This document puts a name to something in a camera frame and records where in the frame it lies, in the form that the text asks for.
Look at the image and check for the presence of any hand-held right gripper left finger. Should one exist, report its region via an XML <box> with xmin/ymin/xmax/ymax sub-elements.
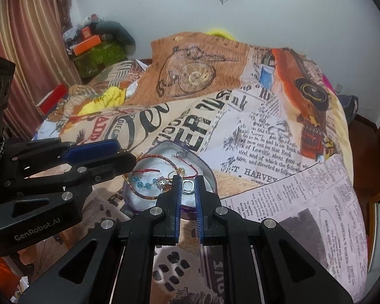
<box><xmin>17</xmin><ymin>174</ymin><xmax>182</xmax><ymax>304</ymax></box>

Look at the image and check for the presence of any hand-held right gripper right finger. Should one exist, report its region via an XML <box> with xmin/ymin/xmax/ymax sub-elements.
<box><xmin>195</xmin><ymin>175</ymin><xmax>356</xmax><ymax>304</ymax></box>

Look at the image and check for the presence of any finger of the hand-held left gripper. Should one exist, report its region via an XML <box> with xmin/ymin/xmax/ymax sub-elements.
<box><xmin>5</xmin><ymin>137</ymin><xmax>122</xmax><ymax>169</ymax></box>
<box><xmin>4</xmin><ymin>151</ymin><xmax>137</xmax><ymax>197</ymax></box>

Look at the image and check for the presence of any silver square ring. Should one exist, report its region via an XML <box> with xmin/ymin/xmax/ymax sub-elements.
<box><xmin>181</xmin><ymin>179</ymin><xmax>196</xmax><ymax>196</ymax></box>

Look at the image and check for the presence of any gold beaded bracelet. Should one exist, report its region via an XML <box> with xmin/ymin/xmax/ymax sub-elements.
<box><xmin>123</xmin><ymin>172</ymin><xmax>166</xmax><ymax>201</ymax></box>

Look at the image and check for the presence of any red string bracelet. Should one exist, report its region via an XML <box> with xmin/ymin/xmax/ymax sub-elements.
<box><xmin>132</xmin><ymin>153</ymin><xmax>199</xmax><ymax>178</ymax></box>

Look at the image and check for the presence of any purple heart-shaped tin box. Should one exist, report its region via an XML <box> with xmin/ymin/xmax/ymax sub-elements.
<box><xmin>122</xmin><ymin>139</ymin><xmax>218</xmax><ymax>221</ymax></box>

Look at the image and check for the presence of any yellow cloth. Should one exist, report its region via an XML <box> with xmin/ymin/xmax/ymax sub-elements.
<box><xmin>79</xmin><ymin>85</ymin><xmax>128</xmax><ymax>115</ymax></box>

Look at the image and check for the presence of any red box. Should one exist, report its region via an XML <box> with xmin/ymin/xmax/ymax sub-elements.
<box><xmin>37</xmin><ymin>84</ymin><xmax>69</xmax><ymax>115</ymax></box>

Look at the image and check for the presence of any newspaper print blanket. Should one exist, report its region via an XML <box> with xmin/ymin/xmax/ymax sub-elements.
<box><xmin>17</xmin><ymin>31</ymin><xmax>368</xmax><ymax>304</ymax></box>

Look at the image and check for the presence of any green patterned box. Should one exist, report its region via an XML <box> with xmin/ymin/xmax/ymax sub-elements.
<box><xmin>74</xmin><ymin>41</ymin><xmax>128</xmax><ymax>79</ymax></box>

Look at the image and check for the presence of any flat orange box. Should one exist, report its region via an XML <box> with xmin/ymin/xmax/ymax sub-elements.
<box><xmin>72</xmin><ymin>35</ymin><xmax>102</xmax><ymax>55</ymax></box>

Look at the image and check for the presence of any striped brown curtain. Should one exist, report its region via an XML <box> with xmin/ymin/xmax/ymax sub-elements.
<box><xmin>0</xmin><ymin>0</ymin><xmax>83</xmax><ymax>141</ymax></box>

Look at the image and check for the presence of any yellow plastic seat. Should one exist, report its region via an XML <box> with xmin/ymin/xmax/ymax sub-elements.
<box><xmin>205</xmin><ymin>27</ymin><xmax>237</xmax><ymax>41</ymax></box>

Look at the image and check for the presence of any pink cloth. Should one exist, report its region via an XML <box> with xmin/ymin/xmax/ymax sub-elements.
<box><xmin>321</xmin><ymin>74</ymin><xmax>333</xmax><ymax>94</ymax></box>

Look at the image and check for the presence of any dark bag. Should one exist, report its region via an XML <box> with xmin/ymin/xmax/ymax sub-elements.
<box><xmin>338</xmin><ymin>94</ymin><xmax>360</xmax><ymax>125</ymax></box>

